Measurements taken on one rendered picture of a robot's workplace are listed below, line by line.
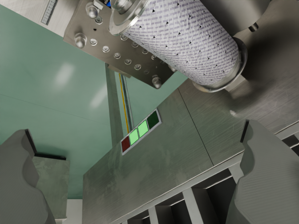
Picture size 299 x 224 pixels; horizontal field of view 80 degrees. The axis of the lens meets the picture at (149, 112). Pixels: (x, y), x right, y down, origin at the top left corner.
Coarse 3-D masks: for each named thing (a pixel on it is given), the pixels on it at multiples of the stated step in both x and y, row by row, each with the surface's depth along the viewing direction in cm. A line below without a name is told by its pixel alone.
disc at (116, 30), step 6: (144, 0) 25; (150, 0) 24; (138, 6) 26; (144, 6) 24; (138, 12) 25; (132, 18) 26; (138, 18) 26; (114, 24) 31; (126, 24) 27; (132, 24) 26; (114, 30) 31; (120, 30) 28; (126, 30) 27
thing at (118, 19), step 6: (138, 0) 26; (132, 6) 27; (114, 12) 33; (126, 12) 28; (132, 12) 26; (114, 18) 32; (120, 18) 30; (126, 18) 27; (120, 24) 29; (234, 66) 40; (222, 78) 41; (210, 84) 43
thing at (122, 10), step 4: (112, 0) 30; (116, 0) 28; (120, 0) 27; (124, 0) 27; (128, 0) 27; (132, 0) 27; (112, 4) 29; (116, 4) 28; (120, 4) 27; (124, 4) 28; (128, 4) 27; (132, 4) 27; (116, 8) 29; (120, 8) 29; (124, 8) 28; (128, 8) 28; (120, 12) 30; (124, 12) 29
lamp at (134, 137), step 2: (136, 128) 74; (134, 130) 75; (136, 130) 74; (132, 132) 75; (134, 132) 74; (136, 132) 73; (130, 134) 76; (132, 134) 75; (134, 134) 74; (136, 134) 73; (130, 136) 76; (132, 136) 75; (134, 136) 73; (136, 136) 72; (130, 138) 75; (132, 138) 74; (134, 138) 73; (136, 138) 72; (130, 140) 75; (132, 140) 74; (134, 140) 73; (132, 142) 73
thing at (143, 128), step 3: (144, 123) 71; (141, 126) 72; (144, 126) 70; (138, 129) 73; (141, 129) 71; (144, 129) 70; (147, 129) 68; (141, 132) 71; (144, 132) 69; (141, 135) 70
